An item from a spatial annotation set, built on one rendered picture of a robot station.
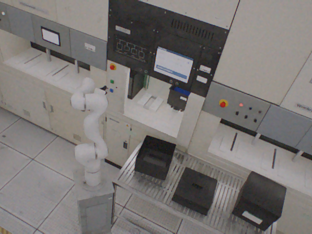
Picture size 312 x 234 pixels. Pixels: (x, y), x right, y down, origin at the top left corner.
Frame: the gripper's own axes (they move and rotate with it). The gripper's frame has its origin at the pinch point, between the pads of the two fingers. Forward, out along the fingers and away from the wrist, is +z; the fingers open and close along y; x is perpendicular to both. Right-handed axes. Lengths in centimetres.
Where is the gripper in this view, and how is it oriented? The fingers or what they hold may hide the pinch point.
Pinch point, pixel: (104, 88)
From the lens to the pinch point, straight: 231.6
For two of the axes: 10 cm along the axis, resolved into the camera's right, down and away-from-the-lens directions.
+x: 1.5, -7.3, -6.7
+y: 9.0, 3.8, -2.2
